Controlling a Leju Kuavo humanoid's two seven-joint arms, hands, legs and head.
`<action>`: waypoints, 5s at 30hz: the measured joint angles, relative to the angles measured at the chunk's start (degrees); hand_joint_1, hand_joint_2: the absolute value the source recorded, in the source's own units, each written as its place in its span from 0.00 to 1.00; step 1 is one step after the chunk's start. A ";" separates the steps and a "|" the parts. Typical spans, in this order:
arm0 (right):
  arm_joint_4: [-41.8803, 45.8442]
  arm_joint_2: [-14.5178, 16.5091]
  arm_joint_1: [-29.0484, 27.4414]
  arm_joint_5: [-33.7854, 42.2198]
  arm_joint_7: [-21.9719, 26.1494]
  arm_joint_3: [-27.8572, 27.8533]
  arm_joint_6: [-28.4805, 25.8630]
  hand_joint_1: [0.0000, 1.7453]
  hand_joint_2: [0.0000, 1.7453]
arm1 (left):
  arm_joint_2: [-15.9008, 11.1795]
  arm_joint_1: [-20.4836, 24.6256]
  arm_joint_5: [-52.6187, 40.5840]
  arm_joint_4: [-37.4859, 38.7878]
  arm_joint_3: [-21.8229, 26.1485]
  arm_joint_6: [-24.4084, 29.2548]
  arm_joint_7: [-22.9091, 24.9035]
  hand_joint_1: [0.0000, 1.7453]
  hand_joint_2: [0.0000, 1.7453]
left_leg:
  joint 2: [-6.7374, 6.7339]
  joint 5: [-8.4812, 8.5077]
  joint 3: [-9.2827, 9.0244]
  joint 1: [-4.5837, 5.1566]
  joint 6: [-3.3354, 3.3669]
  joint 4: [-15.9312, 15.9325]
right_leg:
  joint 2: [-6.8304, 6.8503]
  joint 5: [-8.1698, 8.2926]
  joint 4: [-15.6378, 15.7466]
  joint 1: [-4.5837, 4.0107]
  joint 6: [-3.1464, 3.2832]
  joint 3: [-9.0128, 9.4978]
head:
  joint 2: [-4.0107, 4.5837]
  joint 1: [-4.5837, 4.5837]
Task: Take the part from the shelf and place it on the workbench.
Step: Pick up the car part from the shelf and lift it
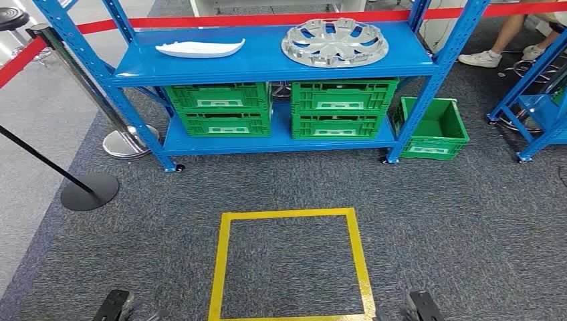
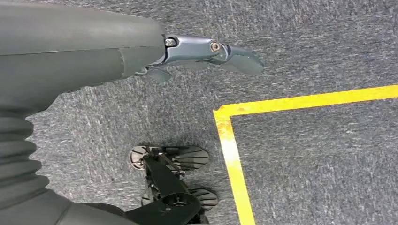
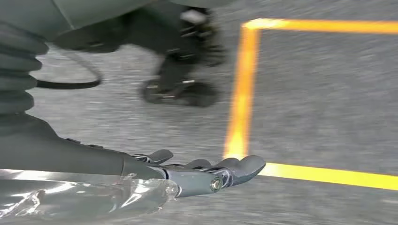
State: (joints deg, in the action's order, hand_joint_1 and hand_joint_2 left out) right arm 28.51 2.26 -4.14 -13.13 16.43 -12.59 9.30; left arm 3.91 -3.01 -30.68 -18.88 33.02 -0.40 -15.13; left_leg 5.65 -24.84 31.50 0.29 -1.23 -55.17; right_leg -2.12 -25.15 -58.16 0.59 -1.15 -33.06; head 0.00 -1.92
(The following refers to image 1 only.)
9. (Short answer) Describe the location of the silver plastic wheel hubcap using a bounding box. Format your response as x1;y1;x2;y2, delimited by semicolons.
281;17;390;69

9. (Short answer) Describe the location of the blue metal shelf rack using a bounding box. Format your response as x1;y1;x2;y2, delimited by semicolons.
486;28;567;164
33;0;493;174

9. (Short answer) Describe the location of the white curved plastic part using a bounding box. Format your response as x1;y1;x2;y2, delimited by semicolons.
154;37;247;60

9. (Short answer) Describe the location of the yellow floor tape square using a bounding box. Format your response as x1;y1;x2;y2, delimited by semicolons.
207;207;377;321

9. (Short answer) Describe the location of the red barrier belt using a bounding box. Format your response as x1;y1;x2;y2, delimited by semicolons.
0;36;49;90
76;1;567;35

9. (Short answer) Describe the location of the open green plastic crate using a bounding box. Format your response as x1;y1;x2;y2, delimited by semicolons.
393;96;471;161

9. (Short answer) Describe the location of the white panel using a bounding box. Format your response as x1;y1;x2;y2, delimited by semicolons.
418;0;471;54

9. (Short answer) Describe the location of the person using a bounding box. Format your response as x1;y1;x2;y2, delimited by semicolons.
458;11;567;69

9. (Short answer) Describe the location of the black round stool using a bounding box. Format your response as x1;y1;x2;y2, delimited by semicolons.
0;6;51;68

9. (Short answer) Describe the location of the black stanchion post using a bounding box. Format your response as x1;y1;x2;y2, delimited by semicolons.
0;125;120;212

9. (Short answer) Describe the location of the chrome stanchion post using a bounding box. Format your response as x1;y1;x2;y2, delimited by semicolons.
25;23;160;161

